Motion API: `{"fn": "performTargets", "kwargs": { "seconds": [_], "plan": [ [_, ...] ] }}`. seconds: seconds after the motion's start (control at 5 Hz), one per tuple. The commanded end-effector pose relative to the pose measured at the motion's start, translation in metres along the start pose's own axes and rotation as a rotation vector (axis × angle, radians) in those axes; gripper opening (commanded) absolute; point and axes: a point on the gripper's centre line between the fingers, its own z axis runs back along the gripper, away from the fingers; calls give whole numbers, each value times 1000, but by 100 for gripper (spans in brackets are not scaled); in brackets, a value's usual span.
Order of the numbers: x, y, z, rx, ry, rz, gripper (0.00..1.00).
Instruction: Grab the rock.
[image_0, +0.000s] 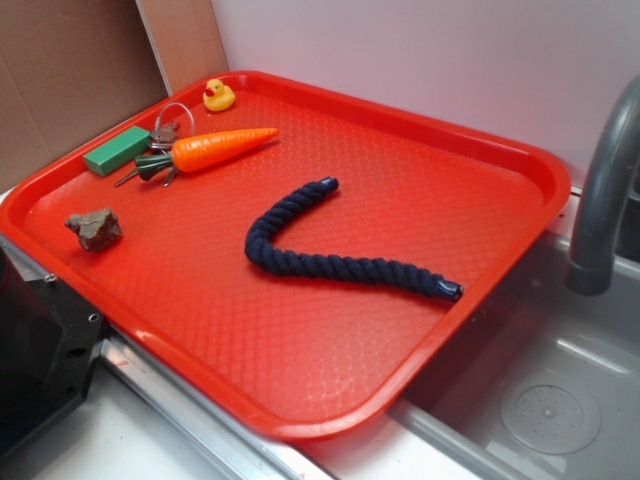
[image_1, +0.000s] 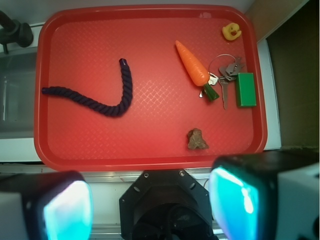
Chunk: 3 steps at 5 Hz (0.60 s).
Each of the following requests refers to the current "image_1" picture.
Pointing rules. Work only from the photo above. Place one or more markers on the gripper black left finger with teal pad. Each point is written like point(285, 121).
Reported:
point(45, 206)

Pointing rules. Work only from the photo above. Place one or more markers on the black clamp mount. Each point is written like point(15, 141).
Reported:
point(13, 31)

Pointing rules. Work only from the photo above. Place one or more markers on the brown rock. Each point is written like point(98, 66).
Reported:
point(195, 140)

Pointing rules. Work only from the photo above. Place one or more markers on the yellow rubber duck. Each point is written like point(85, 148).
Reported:
point(231, 31)

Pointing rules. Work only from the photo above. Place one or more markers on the orange toy carrot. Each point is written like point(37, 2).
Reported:
point(196, 71)

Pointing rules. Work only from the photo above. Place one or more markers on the clear plastic bin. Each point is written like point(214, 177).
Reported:
point(17, 93)

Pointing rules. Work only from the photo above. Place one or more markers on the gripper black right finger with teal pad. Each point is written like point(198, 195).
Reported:
point(273, 195)

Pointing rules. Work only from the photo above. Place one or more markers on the silver key bunch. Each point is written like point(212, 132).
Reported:
point(228, 74)

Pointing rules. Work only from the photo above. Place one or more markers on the green rectangular block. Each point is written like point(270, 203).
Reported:
point(245, 90)

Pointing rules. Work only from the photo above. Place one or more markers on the red plastic tray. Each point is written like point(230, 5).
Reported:
point(113, 95)

